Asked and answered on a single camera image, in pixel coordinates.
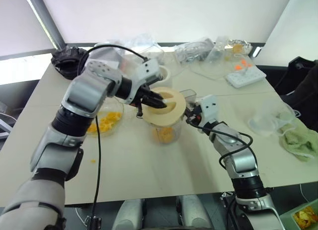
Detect green plastic bin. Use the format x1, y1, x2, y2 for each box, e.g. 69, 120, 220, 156
279, 199, 318, 230

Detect dark grey window frame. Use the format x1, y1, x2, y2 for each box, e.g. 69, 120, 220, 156
23, 0, 67, 51

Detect clear bag with dark parts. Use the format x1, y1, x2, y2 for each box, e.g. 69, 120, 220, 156
192, 37, 216, 63

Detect crumpled silver foil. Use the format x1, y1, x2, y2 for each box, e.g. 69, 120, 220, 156
227, 38, 253, 55

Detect large crumpled clear bag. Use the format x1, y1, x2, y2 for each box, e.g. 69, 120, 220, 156
94, 32, 164, 67

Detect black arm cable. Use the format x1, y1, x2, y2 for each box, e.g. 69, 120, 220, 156
186, 119, 254, 170
77, 44, 150, 225

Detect small orange plastic pieces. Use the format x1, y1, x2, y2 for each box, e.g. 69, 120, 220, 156
235, 61, 251, 71

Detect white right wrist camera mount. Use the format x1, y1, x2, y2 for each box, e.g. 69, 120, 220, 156
197, 94, 221, 126

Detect silver rounded robot leg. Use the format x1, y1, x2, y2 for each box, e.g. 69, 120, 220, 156
111, 199, 145, 230
179, 195, 214, 230

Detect white round container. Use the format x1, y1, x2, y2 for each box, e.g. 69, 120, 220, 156
158, 65, 172, 88

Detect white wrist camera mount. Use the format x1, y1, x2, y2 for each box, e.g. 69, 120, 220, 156
197, 94, 221, 126
126, 59, 162, 104

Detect clear plastic blender jug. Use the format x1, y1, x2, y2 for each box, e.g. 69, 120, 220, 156
148, 89, 198, 145

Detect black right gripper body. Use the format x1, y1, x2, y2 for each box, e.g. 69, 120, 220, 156
189, 104, 203, 126

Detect thin white power cable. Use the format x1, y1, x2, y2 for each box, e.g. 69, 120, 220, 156
188, 66, 233, 82

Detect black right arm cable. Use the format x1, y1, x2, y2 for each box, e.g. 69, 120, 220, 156
186, 119, 254, 170

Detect light green towel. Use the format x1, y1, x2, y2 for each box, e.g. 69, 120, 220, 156
279, 120, 318, 162

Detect black padded chair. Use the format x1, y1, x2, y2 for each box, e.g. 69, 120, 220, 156
273, 56, 318, 130

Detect white power strip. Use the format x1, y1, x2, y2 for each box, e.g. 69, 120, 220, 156
225, 67, 266, 88

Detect clear bag with metal parts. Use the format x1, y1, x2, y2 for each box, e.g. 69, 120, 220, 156
173, 42, 197, 65

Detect black crumpled bag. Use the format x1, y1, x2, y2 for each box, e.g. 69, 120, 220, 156
51, 45, 89, 80

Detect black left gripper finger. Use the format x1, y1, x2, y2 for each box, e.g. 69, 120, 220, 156
145, 97, 167, 109
148, 89, 165, 101

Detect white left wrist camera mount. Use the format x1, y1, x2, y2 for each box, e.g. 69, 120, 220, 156
126, 59, 162, 104

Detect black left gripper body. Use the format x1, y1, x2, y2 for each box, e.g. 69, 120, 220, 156
131, 83, 157, 118

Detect crumpled thin clear bag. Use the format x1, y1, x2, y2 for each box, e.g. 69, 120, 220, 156
248, 98, 299, 136

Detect cream round blender lid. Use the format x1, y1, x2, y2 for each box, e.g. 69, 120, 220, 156
142, 86, 187, 124

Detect orange peel scraps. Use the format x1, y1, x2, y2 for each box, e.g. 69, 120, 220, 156
293, 206, 318, 227

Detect clear glass bowl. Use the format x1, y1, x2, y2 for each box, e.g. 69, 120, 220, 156
85, 95, 125, 138

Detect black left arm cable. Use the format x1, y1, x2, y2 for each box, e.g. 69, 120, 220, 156
77, 44, 150, 225

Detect grey metal stand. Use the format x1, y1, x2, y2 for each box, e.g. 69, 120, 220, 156
0, 113, 18, 139

